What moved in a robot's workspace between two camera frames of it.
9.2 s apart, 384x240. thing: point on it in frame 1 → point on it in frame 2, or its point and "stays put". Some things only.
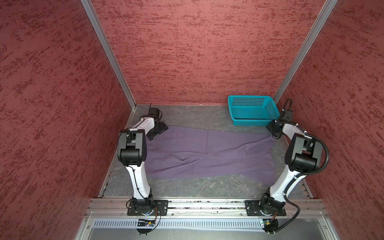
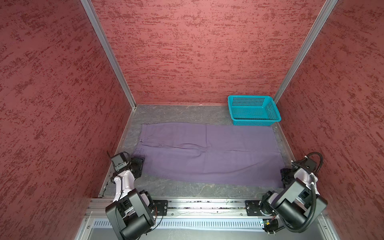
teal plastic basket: x=252 y=110 stays put
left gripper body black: x=157 y=129 → x=137 y=164
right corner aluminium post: x=318 y=25 stays put
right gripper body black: x=272 y=126 → x=287 y=175
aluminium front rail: x=120 y=207 stays put
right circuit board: x=270 y=225 stays put
